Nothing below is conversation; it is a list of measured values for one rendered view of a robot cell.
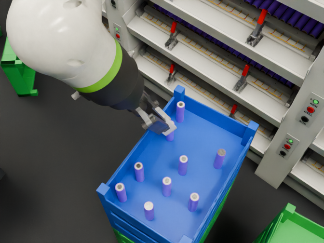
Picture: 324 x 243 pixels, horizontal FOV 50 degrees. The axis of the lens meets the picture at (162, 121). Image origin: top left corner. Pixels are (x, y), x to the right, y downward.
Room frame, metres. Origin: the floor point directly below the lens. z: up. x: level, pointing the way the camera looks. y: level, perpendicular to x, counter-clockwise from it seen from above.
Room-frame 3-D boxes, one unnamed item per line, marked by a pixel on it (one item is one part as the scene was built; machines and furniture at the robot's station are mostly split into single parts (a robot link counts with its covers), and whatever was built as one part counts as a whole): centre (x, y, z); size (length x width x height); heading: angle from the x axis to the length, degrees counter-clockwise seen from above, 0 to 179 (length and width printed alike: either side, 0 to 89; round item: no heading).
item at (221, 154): (0.33, -0.12, 0.52); 0.02 x 0.02 x 0.06
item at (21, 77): (1.02, 0.57, 0.10); 0.30 x 0.08 x 0.20; 4
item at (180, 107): (0.45, -0.04, 0.52); 0.02 x 0.02 x 0.06
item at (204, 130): (0.32, -0.04, 0.52); 0.30 x 0.20 x 0.08; 148
